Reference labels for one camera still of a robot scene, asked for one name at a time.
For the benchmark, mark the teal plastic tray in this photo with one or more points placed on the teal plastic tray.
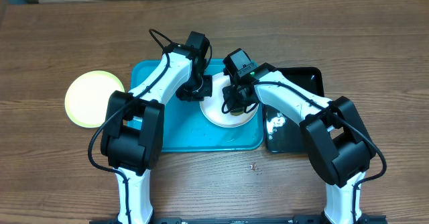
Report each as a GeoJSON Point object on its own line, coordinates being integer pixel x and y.
{"type": "Point", "coordinates": [186, 129]}

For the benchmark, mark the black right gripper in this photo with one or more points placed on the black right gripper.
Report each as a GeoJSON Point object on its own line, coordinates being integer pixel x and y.
{"type": "Point", "coordinates": [232, 96]}

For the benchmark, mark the small crumbs on table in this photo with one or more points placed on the small crumbs on table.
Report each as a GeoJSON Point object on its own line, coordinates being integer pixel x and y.
{"type": "Point", "coordinates": [255, 168]}

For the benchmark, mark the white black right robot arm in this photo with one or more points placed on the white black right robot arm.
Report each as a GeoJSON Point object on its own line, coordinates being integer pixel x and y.
{"type": "Point", "coordinates": [335, 138]}

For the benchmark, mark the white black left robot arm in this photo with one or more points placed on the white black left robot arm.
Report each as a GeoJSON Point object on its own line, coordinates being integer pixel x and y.
{"type": "Point", "coordinates": [132, 135]}

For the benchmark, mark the black rectangular water tray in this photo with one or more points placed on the black rectangular water tray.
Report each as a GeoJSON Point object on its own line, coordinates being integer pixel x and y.
{"type": "Point", "coordinates": [282, 135]}

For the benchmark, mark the white plate with red squiggle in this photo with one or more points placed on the white plate with red squiggle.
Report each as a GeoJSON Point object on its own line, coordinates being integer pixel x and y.
{"type": "Point", "coordinates": [211, 106]}

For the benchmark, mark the green yellow sponge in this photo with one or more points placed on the green yellow sponge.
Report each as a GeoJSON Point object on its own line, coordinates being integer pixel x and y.
{"type": "Point", "coordinates": [237, 112]}

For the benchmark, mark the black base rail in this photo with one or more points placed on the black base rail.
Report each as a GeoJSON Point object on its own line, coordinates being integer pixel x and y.
{"type": "Point", "coordinates": [297, 219]}

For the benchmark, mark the yellow plate with sauce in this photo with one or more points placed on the yellow plate with sauce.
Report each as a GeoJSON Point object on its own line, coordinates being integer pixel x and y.
{"type": "Point", "coordinates": [87, 97]}

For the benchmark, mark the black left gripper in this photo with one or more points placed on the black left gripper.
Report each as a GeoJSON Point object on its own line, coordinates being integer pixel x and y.
{"type": "Point", "coordinates": [207, 91]}

